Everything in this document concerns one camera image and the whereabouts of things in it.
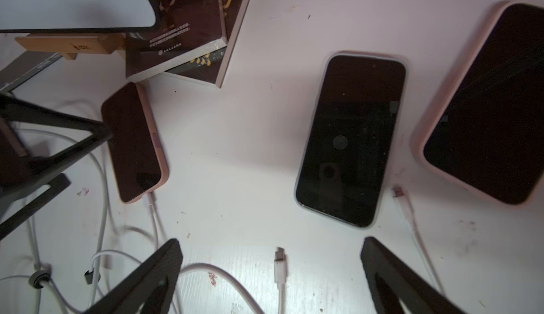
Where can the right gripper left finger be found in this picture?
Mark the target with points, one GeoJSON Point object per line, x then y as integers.
{"type": "Point", "coordinates": [148, 289]}

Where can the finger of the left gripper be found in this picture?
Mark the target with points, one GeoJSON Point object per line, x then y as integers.
{"type": "Point", "coordinates": [57, 185]}
{"type": "Point", "coordinates": [15, 166]}

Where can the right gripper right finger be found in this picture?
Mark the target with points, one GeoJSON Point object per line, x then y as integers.
{"type": "Point", "coordinates": [394, 285]}

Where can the pink case phone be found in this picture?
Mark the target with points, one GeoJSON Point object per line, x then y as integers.
{"type": "Point", "coordinates": [138, 159]}
{"type": "Point", "coordinates": [483, 130]}

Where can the clear case phone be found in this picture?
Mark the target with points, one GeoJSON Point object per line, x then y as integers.
{"type": "Point", "coordinates": [350, 138]}

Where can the grey flat box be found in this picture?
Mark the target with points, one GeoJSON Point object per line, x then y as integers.
{"type": "Point", "coordinates": [24, 68]}

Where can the wooden board stand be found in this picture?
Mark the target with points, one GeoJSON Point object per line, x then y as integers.
{"type": "Point", "coordinates": [71, 45]}

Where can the dark book chinese title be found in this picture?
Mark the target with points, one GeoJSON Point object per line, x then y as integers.
{"type": "Point", "coordinates": [194, 41]}

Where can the white board black frame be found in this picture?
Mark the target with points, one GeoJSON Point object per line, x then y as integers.
{"type": "Point", "coordinates": [56, 16]}

